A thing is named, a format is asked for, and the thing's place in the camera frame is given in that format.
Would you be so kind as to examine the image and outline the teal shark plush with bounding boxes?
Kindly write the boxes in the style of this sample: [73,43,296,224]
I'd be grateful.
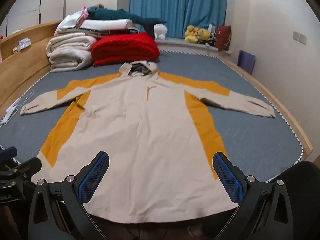
[86,6,166,39]

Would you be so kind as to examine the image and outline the white folded bedding stack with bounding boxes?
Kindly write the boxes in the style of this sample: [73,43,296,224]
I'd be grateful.
[54,8,139,37]

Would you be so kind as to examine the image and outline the white plush toy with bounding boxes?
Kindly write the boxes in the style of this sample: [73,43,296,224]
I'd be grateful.
[153,24,168,40]

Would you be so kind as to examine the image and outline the beige and yellow hooded jacket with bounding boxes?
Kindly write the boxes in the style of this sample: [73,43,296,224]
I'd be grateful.
[21,62,275,223]

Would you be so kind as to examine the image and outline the red folded blanket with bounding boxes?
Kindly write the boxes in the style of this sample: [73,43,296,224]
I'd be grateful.
[91,32,160,67]

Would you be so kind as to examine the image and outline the white wall switch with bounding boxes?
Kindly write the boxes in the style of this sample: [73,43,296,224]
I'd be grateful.
[293,31,307,45]

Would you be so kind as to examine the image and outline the grey quilted mattress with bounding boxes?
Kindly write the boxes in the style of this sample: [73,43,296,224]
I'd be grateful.
[1,51,303,181]

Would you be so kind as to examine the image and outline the yellow plush toys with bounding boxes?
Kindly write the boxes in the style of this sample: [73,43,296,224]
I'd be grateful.
[184,25,213,44]

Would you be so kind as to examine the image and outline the white cable on bed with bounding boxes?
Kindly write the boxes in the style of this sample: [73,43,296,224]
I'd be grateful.
[0,89,35,127]

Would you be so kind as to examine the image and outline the dark red cushion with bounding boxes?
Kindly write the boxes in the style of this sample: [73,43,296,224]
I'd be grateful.
[214,25,232,51]

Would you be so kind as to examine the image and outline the blue curtain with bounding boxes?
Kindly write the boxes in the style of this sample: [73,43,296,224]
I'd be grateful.
[130,0,227,38]

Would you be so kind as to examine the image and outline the purple bag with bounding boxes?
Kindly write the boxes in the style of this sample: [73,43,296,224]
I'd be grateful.
[237,50,256,74]

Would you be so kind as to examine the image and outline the cream folded blanket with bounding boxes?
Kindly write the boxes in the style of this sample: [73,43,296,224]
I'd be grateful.
[46,33,97,72]

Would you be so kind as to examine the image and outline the wooden bed frame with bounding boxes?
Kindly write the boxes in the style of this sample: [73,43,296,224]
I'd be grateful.
[1,22,313,160]

